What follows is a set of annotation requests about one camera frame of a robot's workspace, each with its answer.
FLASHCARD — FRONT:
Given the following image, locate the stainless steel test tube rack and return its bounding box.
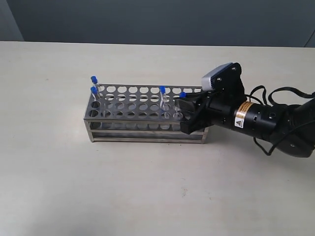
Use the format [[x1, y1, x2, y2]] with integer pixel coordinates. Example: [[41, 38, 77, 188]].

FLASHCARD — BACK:
[[84, 84, 209, 144]]

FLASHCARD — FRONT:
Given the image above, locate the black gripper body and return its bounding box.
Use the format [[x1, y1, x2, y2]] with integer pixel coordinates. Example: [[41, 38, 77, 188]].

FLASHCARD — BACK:
[[200, 80, 246, 130]]

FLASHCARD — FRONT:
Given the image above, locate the blue-capped tube back row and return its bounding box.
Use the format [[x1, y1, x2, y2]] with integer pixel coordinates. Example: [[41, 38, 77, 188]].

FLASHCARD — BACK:
[[159, 86, 168, 111]]

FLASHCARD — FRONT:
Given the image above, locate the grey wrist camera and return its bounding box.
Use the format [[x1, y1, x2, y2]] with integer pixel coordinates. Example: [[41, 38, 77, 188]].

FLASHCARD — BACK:
[[201, 62, 242, 91]]

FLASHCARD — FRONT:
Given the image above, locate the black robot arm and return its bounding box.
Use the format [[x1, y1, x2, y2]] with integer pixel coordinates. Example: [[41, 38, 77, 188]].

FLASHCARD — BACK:
[[175, 75, 315, 158]]

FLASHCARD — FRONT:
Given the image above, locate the blue-capped tube second row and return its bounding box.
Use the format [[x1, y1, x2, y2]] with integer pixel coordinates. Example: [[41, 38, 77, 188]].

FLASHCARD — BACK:
[[175, 91, 188, 118]]

